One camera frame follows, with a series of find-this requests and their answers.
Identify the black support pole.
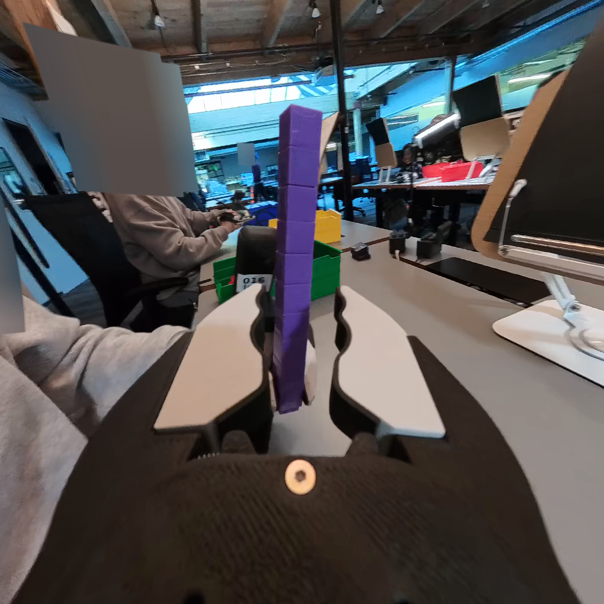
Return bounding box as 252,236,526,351
329,0,355,220

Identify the large monitor with silver stand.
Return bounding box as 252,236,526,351
471,28,604,387

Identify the wooden background desk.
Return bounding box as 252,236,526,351
351,176,492,190

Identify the silver light bar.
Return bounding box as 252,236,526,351
411,112,462,148

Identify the yellow plastic bin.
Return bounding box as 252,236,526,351
268,209,342,245

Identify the green plastic bin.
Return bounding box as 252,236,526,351
213,239,342,306

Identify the cardboard-backed monitor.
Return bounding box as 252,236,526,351
366,117,398,170
452,75,511,160
317,111,341,181

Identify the red plastic bin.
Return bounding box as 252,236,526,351
421,159,485,183

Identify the person's grey hoodie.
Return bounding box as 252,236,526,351
0,439,90,604

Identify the person's left forearm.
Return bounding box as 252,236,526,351
0,295,192,454

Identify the purple block stack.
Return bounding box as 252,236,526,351
272,104,324,415

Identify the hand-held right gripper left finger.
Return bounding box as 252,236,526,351
155,284,273,434

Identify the black desk mat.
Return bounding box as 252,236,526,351
426,256,554,308

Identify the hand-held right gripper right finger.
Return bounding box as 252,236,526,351
329,285,446,439

